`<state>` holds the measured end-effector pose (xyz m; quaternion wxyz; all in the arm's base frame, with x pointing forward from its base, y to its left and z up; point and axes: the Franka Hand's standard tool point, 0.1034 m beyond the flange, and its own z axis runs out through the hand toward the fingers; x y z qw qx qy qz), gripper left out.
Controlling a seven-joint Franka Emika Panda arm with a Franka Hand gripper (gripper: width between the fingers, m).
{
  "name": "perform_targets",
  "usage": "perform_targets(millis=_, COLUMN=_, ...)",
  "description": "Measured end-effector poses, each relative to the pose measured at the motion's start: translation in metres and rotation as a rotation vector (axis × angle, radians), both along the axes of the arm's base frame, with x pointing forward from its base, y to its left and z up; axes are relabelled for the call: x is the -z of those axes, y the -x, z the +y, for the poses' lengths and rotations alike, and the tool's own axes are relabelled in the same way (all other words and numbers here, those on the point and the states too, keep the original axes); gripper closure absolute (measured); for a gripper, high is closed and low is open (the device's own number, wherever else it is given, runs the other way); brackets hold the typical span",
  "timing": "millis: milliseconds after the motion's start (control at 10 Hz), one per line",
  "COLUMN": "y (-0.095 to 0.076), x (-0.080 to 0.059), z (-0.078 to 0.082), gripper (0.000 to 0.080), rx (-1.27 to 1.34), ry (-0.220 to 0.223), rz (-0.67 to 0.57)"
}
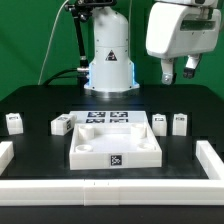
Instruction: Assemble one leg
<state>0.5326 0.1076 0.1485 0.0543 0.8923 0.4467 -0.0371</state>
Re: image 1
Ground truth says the white U-shaped obstacle fence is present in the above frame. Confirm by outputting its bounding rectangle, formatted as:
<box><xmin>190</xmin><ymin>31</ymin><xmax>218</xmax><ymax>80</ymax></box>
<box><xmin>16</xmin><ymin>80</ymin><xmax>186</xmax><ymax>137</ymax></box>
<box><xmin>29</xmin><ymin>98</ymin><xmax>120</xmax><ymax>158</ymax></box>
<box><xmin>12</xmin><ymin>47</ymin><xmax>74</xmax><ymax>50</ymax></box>
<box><xmin>0</xmin><ymin>141</ymin><xmax>224</xmax><ymax>206</ymax></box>

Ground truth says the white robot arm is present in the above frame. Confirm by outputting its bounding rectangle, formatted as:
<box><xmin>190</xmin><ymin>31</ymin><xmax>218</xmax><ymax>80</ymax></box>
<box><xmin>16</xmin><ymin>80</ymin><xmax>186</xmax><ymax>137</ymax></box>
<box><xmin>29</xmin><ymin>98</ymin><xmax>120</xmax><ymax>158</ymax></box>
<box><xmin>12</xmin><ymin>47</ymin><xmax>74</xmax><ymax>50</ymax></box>
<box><xmin>84</xmin><ymin>0</ymin><xmax>223</xmax><ymax>98</ymax></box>

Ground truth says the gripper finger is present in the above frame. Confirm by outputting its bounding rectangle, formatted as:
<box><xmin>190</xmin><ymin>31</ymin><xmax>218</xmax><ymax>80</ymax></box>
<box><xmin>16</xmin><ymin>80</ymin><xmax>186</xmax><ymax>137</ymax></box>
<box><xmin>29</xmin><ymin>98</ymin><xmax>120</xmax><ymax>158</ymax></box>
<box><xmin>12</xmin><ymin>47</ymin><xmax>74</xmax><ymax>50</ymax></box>
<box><xmin>161</xmin><ymin>58</ymin><xmax>175</xmax><ymax>85</ymax></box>
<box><xmin>183</xmin><ymin>54</ymin><xmax>201</xmax><ymax>79</ymax></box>

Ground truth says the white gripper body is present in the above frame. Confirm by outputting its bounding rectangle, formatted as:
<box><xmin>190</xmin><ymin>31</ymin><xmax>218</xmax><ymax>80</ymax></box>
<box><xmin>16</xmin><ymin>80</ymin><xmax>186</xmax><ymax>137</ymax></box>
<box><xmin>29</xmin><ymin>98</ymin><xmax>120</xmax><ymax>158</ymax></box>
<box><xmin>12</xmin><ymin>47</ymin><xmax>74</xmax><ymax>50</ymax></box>
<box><xmin>146</xmin><ymin>3</ymin><xmax>221</xmax><ymax>59</ymax></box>

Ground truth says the black cable bundle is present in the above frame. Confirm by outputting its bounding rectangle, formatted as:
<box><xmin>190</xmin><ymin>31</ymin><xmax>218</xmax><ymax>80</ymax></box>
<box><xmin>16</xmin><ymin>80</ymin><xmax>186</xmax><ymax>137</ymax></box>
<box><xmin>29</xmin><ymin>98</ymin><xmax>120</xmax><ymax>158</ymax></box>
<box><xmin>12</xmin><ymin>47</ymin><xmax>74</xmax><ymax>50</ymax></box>
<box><xmin>43</xmin><ymin>68</ymin><xmax>88</xmax><ymax>87</ymax></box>

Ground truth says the black camera stand pole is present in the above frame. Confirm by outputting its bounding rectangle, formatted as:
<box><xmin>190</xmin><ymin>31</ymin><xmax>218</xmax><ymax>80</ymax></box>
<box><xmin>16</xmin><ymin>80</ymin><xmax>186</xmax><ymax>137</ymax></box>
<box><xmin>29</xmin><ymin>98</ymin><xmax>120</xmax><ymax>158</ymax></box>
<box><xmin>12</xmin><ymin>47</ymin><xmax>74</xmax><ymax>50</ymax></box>
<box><xmin>65</xmin><ymin>0</ymin><xmax>117</xmax><ymax>86</ymax></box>

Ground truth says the white cable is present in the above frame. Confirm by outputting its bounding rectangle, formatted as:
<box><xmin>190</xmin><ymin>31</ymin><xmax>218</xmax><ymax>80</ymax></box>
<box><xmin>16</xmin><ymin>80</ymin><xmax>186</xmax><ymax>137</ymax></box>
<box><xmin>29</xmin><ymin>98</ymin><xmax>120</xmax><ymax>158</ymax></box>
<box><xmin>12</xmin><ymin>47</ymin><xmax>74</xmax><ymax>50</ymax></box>
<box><xmin>37</xmin><ymin>0</ymin><xmax>71</xmax><ymax>86</ymax></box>

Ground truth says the white fiducial marker sheet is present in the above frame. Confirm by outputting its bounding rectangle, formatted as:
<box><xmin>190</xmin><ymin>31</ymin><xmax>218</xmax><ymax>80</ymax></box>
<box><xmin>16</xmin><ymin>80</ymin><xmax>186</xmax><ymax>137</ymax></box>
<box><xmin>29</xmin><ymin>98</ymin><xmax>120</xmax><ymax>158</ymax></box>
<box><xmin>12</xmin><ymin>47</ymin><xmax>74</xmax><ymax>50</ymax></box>
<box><xmin>70</xmin><ymin>110</ymin><xmax>148</xmax><ymax>125</ymax></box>

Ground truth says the white square tabletop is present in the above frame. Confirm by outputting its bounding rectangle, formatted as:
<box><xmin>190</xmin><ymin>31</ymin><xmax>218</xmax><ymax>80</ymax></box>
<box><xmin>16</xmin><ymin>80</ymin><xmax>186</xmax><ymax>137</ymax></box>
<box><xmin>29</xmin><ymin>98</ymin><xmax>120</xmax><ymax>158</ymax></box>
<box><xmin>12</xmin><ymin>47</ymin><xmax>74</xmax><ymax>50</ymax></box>
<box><xmin>69</xmin><ymin>122</ymin><xmax>162</xmax><ymax>170</ymax></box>

